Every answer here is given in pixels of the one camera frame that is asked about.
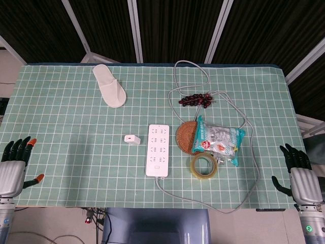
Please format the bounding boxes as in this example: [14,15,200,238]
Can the round woven rattan coaster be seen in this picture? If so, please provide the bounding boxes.
[176,121,201,155]

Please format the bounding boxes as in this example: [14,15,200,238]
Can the small white charger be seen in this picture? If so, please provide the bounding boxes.
[124,135,141,146]

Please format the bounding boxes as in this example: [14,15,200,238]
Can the tangled floor cables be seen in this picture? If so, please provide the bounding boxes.
[80,207,107,244]

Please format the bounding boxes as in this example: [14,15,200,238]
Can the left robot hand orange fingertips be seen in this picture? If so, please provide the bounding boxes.
[0,136,45,198]

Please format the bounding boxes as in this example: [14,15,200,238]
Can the dark red grape bunch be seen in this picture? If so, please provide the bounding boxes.
[178,93,217,109]

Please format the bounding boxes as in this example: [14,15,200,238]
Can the black folding screen panel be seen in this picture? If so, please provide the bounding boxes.
[205,0,325,74]
[0,0,90,65]
[128,0,233,64]
[285,38,325,120]
[62,0,142,63]

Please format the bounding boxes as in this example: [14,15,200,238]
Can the blue robot torso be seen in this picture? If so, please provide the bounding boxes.
[102,207,212,244]

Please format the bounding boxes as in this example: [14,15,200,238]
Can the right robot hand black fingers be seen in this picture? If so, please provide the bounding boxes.
[271,143,324,204]

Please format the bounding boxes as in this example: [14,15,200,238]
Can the white metal frame foot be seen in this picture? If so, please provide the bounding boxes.
[295,113,325,139]

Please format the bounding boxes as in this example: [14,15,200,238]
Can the green checkered tablecloth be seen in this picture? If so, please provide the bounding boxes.
[0,63,305,209]

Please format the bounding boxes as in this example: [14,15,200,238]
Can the teal silver snack bag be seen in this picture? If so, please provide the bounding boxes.
[191,115,246,167]

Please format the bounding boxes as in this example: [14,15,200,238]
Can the white power strip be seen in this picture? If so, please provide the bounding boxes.
[145,124,170,178]

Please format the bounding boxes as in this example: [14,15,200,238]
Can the clear yellowish tape roll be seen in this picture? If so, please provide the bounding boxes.
[190,152,219,181]

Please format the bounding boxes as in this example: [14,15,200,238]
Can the white disposable slipper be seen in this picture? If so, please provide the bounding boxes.
[92,64,127,109]

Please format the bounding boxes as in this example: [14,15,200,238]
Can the grey power strip cable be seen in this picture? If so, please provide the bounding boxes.
[154,60,261,214]

